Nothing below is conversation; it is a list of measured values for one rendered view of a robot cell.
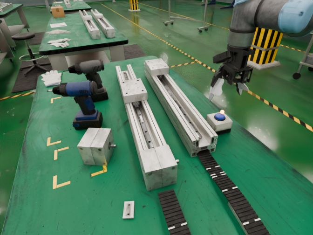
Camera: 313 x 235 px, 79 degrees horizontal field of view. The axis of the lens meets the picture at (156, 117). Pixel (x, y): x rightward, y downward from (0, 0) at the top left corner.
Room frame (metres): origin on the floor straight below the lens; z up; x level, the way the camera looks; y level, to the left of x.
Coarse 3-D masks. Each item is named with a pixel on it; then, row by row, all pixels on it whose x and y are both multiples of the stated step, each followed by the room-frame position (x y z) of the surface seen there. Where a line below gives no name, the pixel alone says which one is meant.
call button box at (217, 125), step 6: (210, 114) 0.67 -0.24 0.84; (210, 120) 0.64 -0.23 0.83; (216, 120) 0.63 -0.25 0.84; (222, 120) 0.62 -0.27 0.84; (228, 120) 0.62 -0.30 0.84; (216, 126) 0.60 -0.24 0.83; (222, 126) 0.60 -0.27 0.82; (228, 126) 0.61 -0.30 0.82; (216, 132) 0.60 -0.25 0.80; (222, 132) 0.60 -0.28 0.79; (228, 132) 0.61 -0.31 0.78
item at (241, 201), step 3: (240, 198) 0.29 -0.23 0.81; (243, 198) 0.29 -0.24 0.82; (231, 201) 0.28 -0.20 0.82; (234, 201) 0.28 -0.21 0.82; (237, 201) 0.28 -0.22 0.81; (240, 201) 0.29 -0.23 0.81; (243, 201) 0.28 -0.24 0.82; (246, 201) 0.28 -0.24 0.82; (231, 204) 0.28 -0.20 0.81; (234, 204) 0.28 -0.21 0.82; (237, 204) 0.28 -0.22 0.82; (240, 204) 0.28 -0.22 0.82; (243, 204) 0.28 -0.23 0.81
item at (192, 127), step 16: (144, 64) 1.23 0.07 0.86; (160, 80) 1.03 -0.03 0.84; (160, 96) 0.87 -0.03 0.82; (176, 96) 0.85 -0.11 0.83; (176, 112) 0.66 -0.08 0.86; (192, 112) 0.66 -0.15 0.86; (176, 128) 0.64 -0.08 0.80; (192, 128) 0.58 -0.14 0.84; (208, 128) 0.55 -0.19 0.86; (192, 144) 0.49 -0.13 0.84; (208, 144) 0.50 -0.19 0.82
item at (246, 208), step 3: (246, 204) 0.28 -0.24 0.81; (249, 204) 0.27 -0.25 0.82; (234, 207) 0.27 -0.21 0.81; (237, 207) 0.27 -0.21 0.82; (240, 207) 0.27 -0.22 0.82; (243, 207) 0.27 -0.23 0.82; (246, 207) 0.27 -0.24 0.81; (249, 207) 0.27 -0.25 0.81; (252, 207) 0.26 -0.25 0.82; (234, 210) 0.26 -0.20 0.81; (237, 210) 0.26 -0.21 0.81; (240, 210) 0.26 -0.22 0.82; (243, 210) 0.26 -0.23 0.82; (246, 210) 0.26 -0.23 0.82; (249, 210) 0.26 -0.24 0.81; (237, 213) 0.25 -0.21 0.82; (240, 213) 0.25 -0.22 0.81
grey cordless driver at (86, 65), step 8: (80, 64) 0.92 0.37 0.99; (88, 64) 0.93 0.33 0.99; (96, 64) 0.93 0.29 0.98; (72, 72) 0.90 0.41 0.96; (80, 72) 0.91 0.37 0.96; (88, 72) 0.92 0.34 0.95; (96, 72) 0.95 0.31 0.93; (96, 80) 0.94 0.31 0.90; (104, 88) 0.97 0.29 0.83; (96, 96) 0.91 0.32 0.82; (104, 96) 0.92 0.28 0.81
